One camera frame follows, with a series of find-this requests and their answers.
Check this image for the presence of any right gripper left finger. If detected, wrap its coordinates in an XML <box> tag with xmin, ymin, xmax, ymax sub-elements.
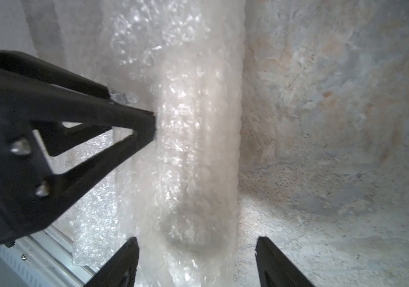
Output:
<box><xmin>85</xmin><ymin>237</ymin><xmax>140</xmax><ymax>287</ymax></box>

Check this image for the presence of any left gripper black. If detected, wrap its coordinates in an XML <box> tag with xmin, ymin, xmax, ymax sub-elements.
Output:
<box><xmin>0</xmin><ymin>122</ymin><xmax>154</xmax><ymax>245</ymax></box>

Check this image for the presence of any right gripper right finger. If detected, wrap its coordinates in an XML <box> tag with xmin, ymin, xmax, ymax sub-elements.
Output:
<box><xmin>255</xmin><ymin>237</ymin><xmax>314</xmax><ymax>287</ymax></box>

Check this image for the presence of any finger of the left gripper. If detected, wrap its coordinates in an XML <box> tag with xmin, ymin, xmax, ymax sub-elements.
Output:
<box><xmin>0</xmin><ymin>50</ymin><xmax>156</xmax><ymax>143</ymax></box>

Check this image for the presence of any clear bubble wrap sheet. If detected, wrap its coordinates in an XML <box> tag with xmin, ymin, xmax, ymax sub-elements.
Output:
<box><xmin>22</xmin><ymin>1</ymin><xmax>245</xmax><ymax>287</ymax></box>

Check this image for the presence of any aluminium mounting rail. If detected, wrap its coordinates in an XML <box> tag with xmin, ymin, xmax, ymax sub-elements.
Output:
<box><xmin>0</xmin><ymin>226</ymin><xmax>99</xmax><ymax>287</ymax></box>

